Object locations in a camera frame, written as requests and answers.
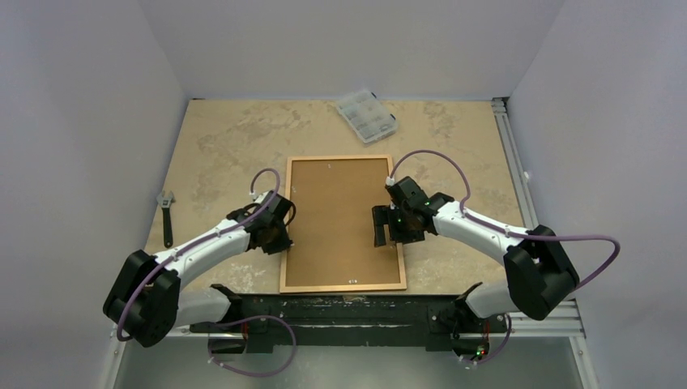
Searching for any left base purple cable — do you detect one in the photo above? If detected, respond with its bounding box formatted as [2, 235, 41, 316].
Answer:
[207, 315, 299, 379]

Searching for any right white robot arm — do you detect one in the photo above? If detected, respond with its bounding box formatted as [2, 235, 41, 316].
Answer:
[372, 177, 580, 330]

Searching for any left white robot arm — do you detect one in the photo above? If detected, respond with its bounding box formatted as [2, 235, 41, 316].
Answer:
[103, 190, 296, 347]

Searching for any wooden picture frame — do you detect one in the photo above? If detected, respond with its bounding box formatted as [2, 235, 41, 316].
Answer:
[279, 155, 408, 295]

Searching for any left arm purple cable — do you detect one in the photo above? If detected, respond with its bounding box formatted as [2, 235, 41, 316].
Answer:
[115, 168, 282, 343]

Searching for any clear plastic organizer box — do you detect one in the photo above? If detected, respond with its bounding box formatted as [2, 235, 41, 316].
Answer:
[335, 89, 399, 145]

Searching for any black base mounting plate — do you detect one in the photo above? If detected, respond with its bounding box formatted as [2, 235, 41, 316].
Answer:
[190, 294, 507, 355]

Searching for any aluminium rail frame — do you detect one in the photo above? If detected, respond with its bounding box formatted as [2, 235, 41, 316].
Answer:
[107, 96, 600, 389]

